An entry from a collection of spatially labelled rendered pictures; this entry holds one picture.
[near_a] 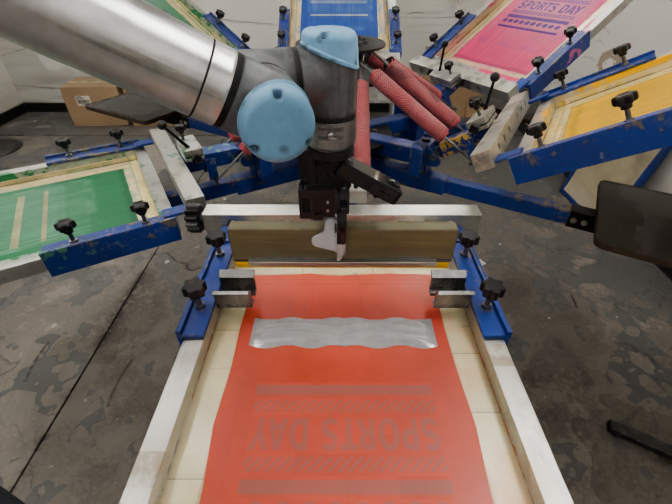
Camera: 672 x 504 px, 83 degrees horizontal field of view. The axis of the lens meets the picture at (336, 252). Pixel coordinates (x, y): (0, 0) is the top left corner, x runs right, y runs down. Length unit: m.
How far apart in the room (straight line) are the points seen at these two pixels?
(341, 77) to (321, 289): 0.47
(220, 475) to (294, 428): 0.12
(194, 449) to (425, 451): 0.35
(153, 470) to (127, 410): 1.34
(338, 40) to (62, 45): 0.29
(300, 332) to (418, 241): 0.28
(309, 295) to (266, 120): 0.52
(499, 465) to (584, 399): 1.44
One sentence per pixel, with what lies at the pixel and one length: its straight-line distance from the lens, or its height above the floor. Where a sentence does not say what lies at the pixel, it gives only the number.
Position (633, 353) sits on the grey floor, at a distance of 2.41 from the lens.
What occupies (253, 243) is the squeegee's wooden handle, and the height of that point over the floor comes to 1.13.
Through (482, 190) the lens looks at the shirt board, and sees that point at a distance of 1.36.
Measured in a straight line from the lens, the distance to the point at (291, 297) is 0.83.
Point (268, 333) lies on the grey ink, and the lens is 0.76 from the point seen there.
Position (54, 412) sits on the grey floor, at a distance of 2.13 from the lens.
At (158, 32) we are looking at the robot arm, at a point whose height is 1.49.
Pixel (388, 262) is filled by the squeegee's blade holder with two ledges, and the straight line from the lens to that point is 0.70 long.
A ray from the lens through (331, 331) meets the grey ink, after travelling 0.76.
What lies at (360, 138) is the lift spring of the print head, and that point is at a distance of 1.15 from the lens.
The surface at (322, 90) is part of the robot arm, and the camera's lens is 0.53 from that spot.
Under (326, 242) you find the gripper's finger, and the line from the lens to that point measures 0.65.
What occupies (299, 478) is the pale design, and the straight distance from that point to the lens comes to 0.63.
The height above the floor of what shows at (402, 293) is 0.96.
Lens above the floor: 1.54
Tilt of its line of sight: 39 degrees down
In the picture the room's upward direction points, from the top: straight up
